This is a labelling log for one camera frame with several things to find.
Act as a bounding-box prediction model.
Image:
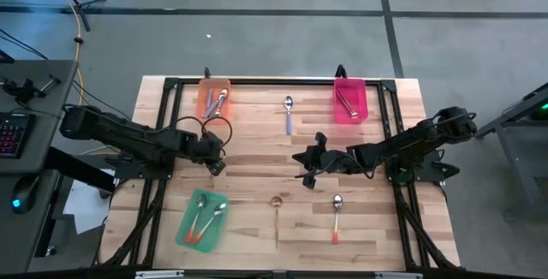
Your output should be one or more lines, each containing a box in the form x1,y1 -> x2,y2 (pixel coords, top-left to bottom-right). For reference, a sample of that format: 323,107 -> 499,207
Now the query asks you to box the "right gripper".
292,133 -> 360,189

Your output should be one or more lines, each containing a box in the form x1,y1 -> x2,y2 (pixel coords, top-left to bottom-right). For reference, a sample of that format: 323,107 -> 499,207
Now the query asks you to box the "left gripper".
192,133 -> 227,176

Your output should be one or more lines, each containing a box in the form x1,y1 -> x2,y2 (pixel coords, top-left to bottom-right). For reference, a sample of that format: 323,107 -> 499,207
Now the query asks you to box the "gold spoon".
270,195 -> 283,250
335,90 -> 360,120

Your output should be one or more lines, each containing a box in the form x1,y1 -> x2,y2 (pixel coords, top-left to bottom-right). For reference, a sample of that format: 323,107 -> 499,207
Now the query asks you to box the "orange plastic bin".
195,78 -> 231,126

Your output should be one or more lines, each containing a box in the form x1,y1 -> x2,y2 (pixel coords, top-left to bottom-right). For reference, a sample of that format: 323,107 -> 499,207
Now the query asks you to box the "pink plastic bin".
332,77 -> 369,125

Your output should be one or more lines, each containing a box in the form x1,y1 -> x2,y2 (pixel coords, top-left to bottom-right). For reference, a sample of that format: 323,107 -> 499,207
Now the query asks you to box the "green plastic bin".
174,188 -> 230,254

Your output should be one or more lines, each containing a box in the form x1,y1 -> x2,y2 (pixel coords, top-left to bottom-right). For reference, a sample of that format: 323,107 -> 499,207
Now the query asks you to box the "black desk support bar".
42,145 -> 116,194

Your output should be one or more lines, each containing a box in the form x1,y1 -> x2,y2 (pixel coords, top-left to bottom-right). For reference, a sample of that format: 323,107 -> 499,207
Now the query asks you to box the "white sheet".
63,179 -> 109,235

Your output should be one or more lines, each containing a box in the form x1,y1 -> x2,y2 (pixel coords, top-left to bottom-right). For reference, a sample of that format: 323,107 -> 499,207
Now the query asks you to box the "grey desk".
0,59 -> 80,274

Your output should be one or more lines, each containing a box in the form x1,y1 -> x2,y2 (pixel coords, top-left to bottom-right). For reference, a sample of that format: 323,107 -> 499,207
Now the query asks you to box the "black tripod stand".
46,0 -> 108,33

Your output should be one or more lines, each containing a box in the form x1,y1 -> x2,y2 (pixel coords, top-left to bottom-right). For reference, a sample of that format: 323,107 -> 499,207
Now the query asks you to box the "black computer mouse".
10,175 -> 40,215

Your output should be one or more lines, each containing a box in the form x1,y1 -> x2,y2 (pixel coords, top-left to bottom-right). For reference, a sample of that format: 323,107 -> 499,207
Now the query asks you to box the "black backlit keyboard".
0,111 -> 38,160

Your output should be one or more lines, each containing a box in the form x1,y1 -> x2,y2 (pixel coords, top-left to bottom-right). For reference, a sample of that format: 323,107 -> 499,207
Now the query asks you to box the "grey metal stand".
474,82 -> 548,218

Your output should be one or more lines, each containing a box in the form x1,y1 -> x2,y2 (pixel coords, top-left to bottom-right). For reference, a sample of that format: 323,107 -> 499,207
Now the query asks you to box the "black device with green light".
524,84 -> 548,122

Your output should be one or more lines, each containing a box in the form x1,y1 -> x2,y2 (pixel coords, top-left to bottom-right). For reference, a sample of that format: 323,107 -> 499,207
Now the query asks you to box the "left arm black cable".
173,115 -> 234,154

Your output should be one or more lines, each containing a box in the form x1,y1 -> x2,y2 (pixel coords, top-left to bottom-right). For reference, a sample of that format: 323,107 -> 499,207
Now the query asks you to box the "black metal table frame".
92,76 -> 457,271

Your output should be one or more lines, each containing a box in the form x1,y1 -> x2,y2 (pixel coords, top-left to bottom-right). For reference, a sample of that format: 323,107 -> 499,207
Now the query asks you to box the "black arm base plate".
104,153 -> 175,181
383,148 -> 462,184

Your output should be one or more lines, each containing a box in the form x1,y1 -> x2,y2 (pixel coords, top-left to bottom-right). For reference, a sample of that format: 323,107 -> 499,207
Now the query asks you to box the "silver metal bracket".
374,271 -> 425,279
134,269 -> 185,279

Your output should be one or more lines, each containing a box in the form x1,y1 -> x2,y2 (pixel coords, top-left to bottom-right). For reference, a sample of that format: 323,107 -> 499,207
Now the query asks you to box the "yellow floor cable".
42,0 -> 86,107

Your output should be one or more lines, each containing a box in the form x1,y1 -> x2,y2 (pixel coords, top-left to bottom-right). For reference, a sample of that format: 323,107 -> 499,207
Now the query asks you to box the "black clamp mount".
2,73 -> 62,104

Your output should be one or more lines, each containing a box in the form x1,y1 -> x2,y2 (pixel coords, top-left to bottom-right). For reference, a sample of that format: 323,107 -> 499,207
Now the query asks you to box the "black floor cable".
0,27 -> 49,62

